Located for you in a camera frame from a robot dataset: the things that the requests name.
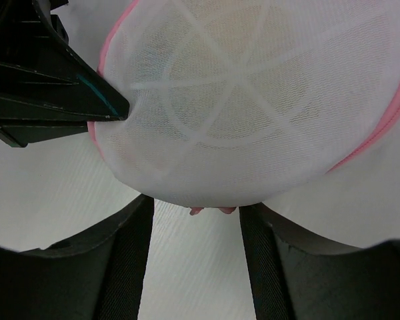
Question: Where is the white pink mesh laundry bag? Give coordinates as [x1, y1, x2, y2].
[87, 1, 400, 208]

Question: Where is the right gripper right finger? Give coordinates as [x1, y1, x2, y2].
[239, 203, 400, 319]

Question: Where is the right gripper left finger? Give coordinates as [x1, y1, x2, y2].
[0, 195, 154, 319]

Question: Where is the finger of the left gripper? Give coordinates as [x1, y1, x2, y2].
[0, 97, 87, 147]
[0, 1, 130, 121]

